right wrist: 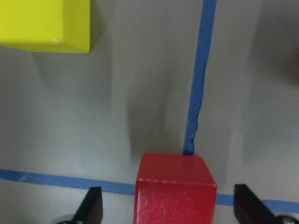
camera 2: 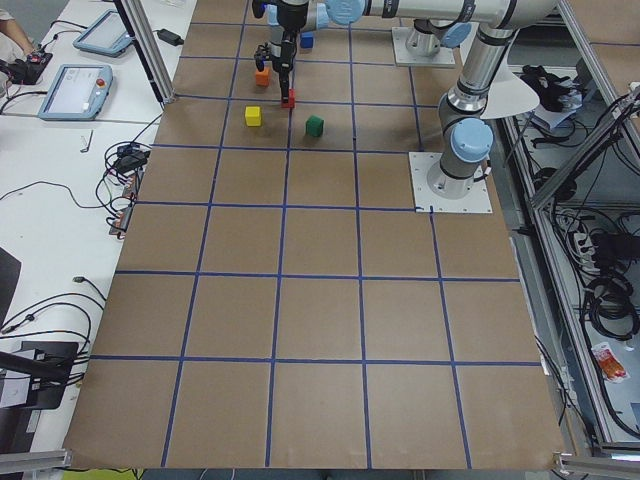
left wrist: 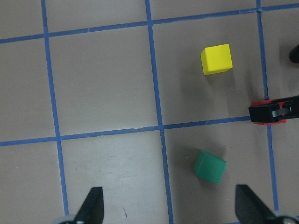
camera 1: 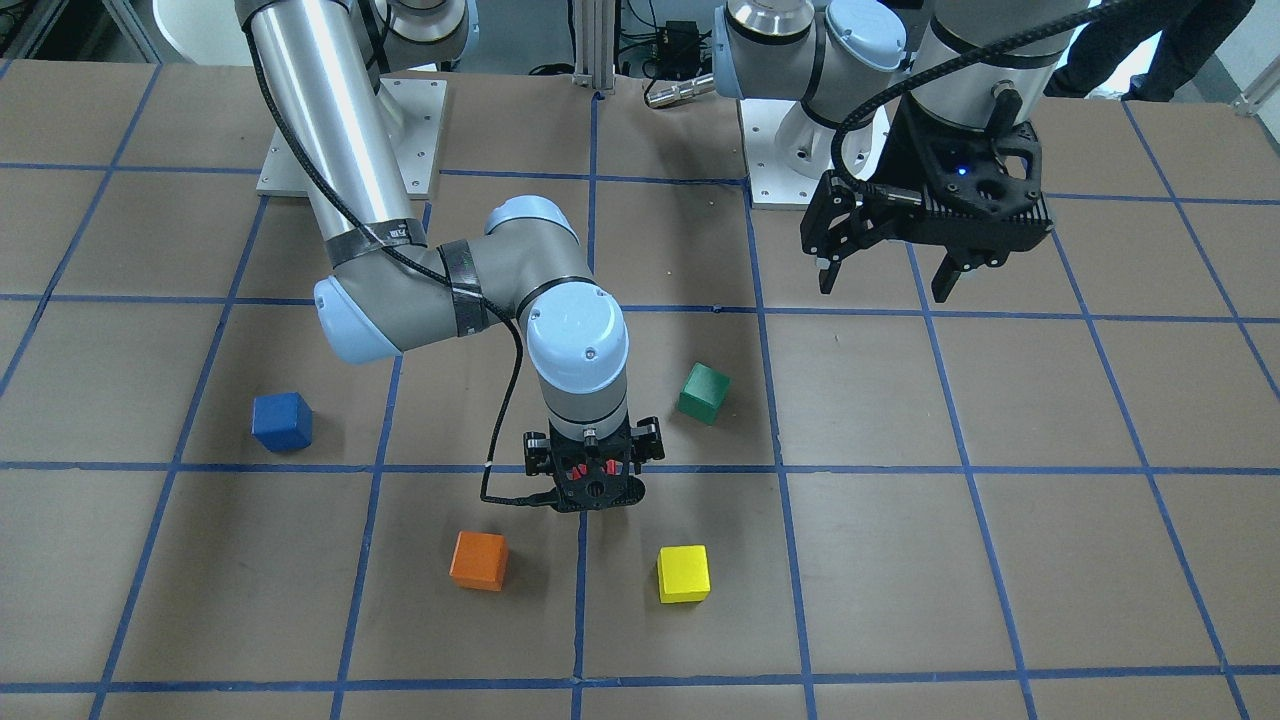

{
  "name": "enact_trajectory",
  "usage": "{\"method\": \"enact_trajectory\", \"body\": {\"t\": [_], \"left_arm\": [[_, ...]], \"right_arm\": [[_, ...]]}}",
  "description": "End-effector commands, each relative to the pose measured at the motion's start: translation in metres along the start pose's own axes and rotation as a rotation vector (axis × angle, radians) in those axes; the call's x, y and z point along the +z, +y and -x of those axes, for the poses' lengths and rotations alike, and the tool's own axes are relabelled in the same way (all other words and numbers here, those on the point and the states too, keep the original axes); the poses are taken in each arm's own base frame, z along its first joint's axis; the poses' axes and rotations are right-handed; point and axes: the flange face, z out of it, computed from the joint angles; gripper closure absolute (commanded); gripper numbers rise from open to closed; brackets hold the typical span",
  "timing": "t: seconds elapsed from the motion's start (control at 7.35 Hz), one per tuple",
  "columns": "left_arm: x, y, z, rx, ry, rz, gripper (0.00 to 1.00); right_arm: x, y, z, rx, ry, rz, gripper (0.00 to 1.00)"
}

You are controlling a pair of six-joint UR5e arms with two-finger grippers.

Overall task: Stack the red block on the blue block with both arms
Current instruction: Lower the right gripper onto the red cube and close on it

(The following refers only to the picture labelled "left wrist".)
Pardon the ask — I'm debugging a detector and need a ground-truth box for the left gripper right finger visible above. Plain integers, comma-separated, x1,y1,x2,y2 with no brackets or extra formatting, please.
235,184,277,224

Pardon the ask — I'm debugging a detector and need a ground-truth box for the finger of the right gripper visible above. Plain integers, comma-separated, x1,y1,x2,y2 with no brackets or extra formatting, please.
288,45,299,63
248,96,299,123

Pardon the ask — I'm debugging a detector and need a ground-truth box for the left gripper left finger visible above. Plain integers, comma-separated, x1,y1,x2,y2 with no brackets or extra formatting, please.
73,187,104,224

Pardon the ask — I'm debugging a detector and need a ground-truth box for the green block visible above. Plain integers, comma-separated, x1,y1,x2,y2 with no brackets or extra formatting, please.
193,150,227,184

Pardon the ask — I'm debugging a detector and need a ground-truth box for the yellow block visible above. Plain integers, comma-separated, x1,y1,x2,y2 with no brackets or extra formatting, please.
200,44,233,76

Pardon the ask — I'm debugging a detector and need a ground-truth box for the red block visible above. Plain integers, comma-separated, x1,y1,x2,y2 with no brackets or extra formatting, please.
248,100,288,126

